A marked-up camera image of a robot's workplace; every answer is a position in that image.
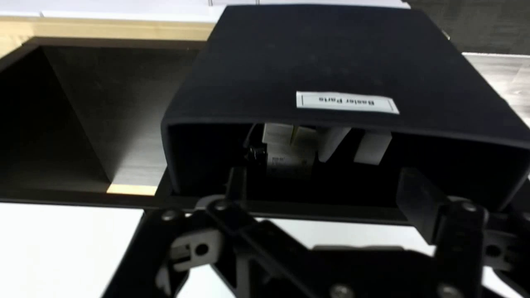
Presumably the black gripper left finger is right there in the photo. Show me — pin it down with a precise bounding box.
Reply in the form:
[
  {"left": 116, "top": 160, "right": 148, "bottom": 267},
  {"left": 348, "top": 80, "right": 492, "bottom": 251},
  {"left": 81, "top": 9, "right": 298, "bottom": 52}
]
[{"left": 101, "top": 165, "right": 321, "bottom": 298}]

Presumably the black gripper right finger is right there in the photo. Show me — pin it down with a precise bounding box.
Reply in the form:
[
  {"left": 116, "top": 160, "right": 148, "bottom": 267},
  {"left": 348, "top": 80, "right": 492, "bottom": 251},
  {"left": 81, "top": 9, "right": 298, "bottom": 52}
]
[{"left": 396, "top": 166, "right": 530, "bottom": 298}]

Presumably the white paper packet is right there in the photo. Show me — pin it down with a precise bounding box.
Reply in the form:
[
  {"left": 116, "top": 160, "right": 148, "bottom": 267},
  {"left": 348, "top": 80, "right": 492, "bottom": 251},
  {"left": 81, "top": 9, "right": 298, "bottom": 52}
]
[
  {"left": 260, "top": 123, "right": 320, "bottom": 170},
  {"left": 316, "top": 127, "right": 353, "bottom": 166},
  {"left": 351, "top": 132, "right": 394, "bottom": 168}
]

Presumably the white bin label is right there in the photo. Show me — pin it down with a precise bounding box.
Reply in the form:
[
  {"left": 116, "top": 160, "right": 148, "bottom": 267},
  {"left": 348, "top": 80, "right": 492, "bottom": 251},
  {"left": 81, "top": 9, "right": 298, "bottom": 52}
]
[{"left": 295, "top": 90, "right": 401, "bottom": 118}]

